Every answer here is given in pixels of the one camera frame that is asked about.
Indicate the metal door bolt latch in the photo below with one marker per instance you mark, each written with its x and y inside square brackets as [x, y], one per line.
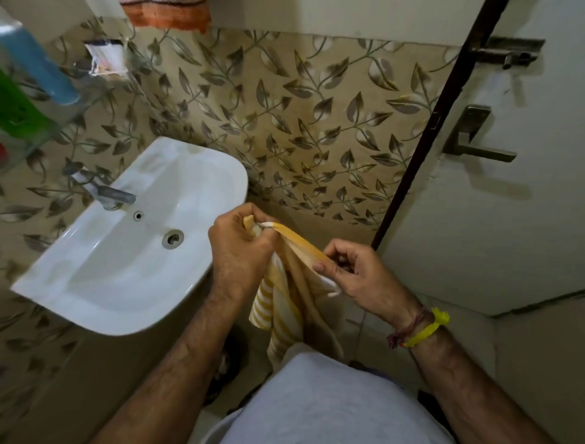
[507, 51]

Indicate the person's left thumb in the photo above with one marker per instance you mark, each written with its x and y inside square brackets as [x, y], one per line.
[269, 238]

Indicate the yellow wristband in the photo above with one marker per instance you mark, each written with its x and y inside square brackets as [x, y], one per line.
[427, 329]

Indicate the person's left hand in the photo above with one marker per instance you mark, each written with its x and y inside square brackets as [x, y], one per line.
[237, 256]

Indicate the black sandal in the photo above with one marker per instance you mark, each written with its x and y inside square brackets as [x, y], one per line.
[228, 366]

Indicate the person's right forearm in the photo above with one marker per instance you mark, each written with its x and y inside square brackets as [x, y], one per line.
[466, 389]

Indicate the blue plastic bottle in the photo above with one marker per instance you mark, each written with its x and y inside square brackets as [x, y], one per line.
[39, 59]

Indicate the glass wall shelf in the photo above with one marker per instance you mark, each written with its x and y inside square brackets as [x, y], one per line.
[91, 98]

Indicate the white ceramic wash basin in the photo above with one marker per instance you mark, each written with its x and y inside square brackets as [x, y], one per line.
[123, 265]

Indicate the metal basin tap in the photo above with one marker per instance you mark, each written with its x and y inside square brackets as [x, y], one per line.
[107, 192]

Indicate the person's right hand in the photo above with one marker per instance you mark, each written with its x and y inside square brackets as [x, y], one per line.
[374, 283]

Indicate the green plastic bottle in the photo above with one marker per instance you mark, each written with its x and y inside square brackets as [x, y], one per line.
[18, 109]

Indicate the white door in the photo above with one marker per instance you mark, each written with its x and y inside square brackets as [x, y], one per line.
[502, 219]

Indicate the dark brown door frame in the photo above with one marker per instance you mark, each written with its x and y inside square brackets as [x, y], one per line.
[438, 114]

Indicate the orange hanging cloth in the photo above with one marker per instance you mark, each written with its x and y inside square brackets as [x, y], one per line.
[169, 16]

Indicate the yellow white striped towel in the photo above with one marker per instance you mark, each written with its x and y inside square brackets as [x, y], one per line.
[292, 297]

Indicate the person's left forearm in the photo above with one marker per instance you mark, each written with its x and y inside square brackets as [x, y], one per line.
[183, 366]

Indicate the white squeezed tube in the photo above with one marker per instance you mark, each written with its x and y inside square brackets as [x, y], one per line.
[107, 57]

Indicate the person's right thumb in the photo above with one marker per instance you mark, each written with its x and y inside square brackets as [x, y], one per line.
[328, 273]

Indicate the white shirt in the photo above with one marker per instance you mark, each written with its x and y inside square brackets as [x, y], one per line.
[329, 402]

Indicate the metal basin drain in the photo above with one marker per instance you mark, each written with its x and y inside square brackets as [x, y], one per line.
[172, 239]

